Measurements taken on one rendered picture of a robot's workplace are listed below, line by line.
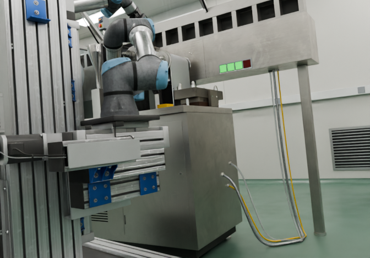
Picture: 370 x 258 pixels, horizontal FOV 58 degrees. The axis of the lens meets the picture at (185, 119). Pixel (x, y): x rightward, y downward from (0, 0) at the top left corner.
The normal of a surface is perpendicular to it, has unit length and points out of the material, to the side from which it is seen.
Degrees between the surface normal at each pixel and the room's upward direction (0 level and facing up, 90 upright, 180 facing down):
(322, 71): 90
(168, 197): 90
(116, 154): 90
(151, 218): 90
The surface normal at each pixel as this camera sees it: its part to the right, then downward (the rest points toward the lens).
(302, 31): -0.53, 0.00
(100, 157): 0.73, -0.10
